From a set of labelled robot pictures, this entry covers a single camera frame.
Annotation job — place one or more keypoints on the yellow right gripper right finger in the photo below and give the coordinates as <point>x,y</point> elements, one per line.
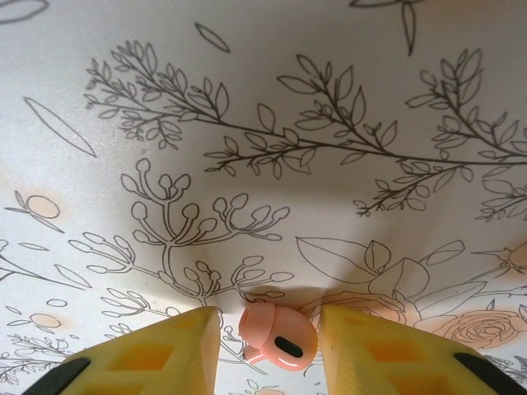
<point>411,362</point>

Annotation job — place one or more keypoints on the floral patterned tablecloth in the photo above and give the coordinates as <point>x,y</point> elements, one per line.
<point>263,123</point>

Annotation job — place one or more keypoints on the pink stemmed earbud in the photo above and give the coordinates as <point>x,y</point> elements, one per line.
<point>288,333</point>

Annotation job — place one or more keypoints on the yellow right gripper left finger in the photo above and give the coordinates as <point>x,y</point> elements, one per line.
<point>156,362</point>

